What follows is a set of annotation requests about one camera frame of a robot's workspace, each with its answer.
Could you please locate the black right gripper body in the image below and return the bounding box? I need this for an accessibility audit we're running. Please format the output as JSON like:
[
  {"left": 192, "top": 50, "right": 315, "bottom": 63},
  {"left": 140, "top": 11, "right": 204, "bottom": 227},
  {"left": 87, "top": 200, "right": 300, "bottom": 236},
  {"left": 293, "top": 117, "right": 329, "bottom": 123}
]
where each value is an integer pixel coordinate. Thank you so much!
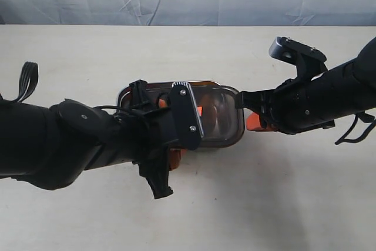
[{"left": 235, "top": 79, "right": 335, "bottom": 135}]

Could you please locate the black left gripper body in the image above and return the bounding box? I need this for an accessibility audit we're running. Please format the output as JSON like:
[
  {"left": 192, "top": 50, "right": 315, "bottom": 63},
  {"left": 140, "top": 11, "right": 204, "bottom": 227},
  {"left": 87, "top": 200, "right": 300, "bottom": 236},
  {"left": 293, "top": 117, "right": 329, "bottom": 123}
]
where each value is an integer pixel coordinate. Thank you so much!
[{"left": 111, "top": 80, "right": 173, "bottom": 199}]

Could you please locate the stainless steel lunch box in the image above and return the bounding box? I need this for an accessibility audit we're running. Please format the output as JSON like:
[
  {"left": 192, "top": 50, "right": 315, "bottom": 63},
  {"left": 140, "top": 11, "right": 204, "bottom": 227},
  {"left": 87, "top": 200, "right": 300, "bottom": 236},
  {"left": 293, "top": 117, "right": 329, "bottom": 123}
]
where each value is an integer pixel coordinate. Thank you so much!
[{"left": 117, "top": 80, "right": 245, "bottom": 150}]

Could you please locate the dark lid with orange seal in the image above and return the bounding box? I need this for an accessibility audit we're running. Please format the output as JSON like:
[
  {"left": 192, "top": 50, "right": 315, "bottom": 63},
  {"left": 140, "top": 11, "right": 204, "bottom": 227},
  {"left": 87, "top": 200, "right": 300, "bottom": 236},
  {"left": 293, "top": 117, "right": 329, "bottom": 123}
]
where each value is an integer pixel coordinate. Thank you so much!
[{"left": 120, "top": 82, "right": 246, "bottom": 149}]

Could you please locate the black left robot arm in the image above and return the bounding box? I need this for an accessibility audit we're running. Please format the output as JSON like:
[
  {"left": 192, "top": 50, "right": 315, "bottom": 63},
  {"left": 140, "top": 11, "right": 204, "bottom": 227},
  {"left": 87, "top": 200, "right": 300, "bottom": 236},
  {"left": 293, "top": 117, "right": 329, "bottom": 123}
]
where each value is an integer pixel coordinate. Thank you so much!
[{"left": 1, "top": 80, "right": 204, "bottom": 199}]

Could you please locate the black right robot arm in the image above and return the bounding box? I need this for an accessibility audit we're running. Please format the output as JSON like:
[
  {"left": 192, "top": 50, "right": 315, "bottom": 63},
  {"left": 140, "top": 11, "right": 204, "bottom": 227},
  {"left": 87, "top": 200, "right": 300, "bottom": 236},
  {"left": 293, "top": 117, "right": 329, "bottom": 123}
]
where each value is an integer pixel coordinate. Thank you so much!
[{"left": 236, "top": 36, "right": 375, "bottom": 135}]

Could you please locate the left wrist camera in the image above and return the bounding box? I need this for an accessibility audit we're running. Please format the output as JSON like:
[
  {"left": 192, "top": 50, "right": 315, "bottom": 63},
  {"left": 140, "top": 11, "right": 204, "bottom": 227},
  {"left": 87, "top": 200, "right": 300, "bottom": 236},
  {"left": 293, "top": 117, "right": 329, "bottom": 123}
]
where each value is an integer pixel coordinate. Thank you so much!
[{"left": 169, "top": 81, "right": 204, "bottom": 150}]

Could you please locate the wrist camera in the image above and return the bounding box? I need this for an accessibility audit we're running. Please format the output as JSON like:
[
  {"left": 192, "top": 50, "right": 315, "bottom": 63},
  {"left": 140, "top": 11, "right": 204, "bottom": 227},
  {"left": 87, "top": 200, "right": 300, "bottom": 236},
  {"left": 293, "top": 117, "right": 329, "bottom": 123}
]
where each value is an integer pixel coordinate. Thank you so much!
[
  {"left": 169, "top": 81, "right": 204, "bottom": 150},
  {"left": 268, "top": 36, "right": 328, "bottom": 81}
]

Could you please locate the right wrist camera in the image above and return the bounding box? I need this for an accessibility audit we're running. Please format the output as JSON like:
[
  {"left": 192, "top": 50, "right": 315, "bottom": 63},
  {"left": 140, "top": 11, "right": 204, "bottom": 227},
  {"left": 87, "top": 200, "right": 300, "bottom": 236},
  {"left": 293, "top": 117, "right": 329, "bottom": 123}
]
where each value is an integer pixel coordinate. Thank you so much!
[{"left": 268, "top": 36, "right": 328, "bottom": 81}]

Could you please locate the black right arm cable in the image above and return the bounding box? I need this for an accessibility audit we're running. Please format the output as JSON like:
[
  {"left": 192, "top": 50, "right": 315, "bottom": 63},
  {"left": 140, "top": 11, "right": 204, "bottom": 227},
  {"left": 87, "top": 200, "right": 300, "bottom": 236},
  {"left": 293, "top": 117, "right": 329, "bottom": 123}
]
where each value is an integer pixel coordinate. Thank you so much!
[{"left": 334, "top": 111, "right": 375, "bottom": 146}]

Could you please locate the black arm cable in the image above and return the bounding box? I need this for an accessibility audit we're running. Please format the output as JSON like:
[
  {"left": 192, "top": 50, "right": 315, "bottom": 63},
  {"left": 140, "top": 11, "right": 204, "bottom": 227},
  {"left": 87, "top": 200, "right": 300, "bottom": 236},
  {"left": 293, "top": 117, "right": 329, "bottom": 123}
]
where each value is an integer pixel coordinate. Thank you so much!
[
  {"left": 334, "top": 111, "right": 375, "bottom": 146},
  {"left": 16, "top": 61, "right": 39, "bottom": 103}
]

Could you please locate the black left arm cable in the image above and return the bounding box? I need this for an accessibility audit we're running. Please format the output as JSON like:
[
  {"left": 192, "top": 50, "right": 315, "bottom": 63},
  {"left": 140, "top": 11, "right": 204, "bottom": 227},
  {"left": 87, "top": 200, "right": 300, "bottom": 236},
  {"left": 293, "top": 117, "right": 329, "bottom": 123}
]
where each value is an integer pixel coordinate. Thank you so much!
[{"left": 16, "top": 61, "right": 39, "bottom": 103}]

